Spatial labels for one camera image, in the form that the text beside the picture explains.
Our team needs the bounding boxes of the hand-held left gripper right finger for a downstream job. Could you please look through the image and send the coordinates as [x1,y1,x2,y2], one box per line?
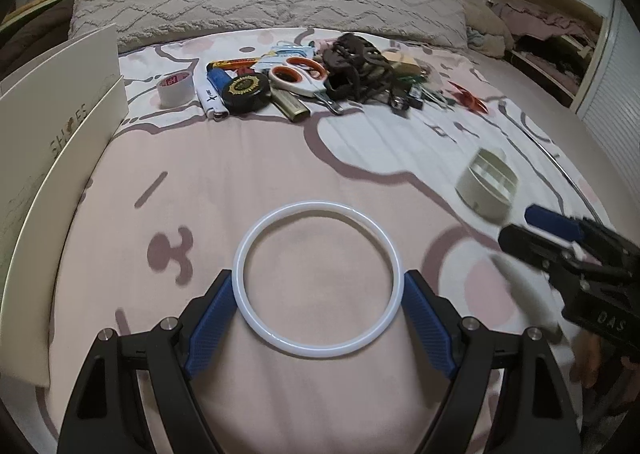
[402,269,583,454]

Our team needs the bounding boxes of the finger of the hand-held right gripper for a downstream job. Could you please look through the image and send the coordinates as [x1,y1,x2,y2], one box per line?
[525,204,608,255]
[497,224,591,285]

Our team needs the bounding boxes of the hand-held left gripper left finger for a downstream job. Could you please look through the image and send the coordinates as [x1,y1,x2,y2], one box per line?
[57,269,236,454]

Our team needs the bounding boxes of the white plastic ring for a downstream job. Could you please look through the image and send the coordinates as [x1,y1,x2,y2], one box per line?
[232,201,405,355]

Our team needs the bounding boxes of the cream plastic container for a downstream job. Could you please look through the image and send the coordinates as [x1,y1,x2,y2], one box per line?
[456,147,520,222]

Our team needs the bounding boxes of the red foil packet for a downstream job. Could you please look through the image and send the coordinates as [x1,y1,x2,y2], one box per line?
[447,82,488,112]

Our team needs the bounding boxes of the gold lighter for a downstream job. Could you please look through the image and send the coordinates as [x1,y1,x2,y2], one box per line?
[271,87,310,122]

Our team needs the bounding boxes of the black round tin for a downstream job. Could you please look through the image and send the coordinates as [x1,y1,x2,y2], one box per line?
[221,73,273,114]

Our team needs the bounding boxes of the white cardboard box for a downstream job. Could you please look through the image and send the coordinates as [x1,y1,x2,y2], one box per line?
[0,23,130,387]

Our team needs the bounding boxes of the person's right hand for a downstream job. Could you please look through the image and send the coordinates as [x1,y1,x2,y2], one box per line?
[569,329,603,387]

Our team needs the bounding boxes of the thin metal rod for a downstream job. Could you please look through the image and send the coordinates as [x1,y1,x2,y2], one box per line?
[500,99,608,230]

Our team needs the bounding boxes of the white slatted door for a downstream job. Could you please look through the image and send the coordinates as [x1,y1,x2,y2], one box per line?
[575,0,640,145]

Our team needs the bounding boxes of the open closet shelf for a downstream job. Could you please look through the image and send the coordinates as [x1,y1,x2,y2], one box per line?
[487,0,616,110]

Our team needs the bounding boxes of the pink printed bed sheet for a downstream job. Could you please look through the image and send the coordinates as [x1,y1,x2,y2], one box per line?
[50,27,640,454]

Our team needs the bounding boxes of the green clips bundle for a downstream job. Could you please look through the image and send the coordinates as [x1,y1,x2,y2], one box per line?
[400,73,453,108]

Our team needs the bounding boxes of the beige plush cloth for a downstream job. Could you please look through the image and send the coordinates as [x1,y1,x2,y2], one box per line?
[465,2,516,58]

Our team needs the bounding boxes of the pile of clothes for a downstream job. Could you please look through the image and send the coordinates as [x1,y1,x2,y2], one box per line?
[492,0,603,41]

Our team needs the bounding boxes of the small wooden block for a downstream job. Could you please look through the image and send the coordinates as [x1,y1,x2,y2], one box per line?
[385,50,420,75]

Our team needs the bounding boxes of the white lighter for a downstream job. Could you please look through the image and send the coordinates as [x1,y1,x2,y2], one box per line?
[196,84,230,121]

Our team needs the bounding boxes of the clear tape roll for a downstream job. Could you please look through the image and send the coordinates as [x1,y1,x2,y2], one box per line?
[156,70,195,108]

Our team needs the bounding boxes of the blue lighter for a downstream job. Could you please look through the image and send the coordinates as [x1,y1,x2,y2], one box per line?
[207,69,233,92]

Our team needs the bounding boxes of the orange-yellow bar packet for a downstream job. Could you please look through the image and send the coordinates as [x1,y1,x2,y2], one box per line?
[207,59,261,72]

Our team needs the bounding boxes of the blue and white packet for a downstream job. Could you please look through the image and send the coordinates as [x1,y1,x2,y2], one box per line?
[257,45,316,70]

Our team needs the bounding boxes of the brown quilted blanket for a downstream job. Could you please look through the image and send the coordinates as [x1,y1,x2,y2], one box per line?
[0,0,76,80]

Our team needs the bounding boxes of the brown cord tangle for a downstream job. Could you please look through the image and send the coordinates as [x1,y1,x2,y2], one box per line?
[320,33,396,102]

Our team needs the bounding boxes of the orange handled scissors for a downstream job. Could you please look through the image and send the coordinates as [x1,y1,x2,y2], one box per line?
[268,57,346,115]

